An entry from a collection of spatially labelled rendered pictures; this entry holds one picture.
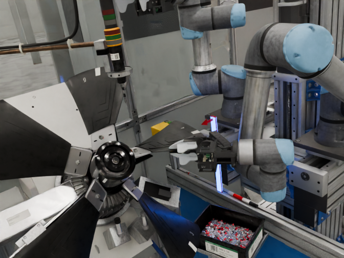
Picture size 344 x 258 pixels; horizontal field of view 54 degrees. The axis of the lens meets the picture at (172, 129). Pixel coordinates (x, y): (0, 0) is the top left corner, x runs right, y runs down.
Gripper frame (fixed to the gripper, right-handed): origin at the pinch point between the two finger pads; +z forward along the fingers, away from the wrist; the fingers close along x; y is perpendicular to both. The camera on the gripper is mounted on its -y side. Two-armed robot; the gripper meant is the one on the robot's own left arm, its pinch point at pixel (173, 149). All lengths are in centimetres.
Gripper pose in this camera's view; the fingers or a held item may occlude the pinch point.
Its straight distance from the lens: 107.1
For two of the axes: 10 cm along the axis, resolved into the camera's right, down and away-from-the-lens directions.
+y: -2.2, 5.1, -8.4
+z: -9.6, 0.3, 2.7
